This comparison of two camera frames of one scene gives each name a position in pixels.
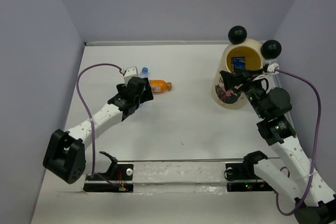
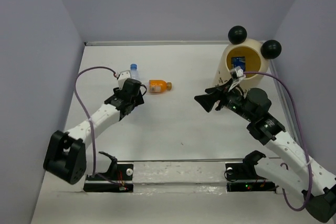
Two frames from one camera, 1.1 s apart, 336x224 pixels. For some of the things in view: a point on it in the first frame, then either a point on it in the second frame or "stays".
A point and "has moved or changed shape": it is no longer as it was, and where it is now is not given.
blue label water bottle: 238,63 stays
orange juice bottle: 159,86 stays
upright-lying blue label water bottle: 144,73 has moved or changed shape
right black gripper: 231,79 to 208,100
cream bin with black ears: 240,55 stays
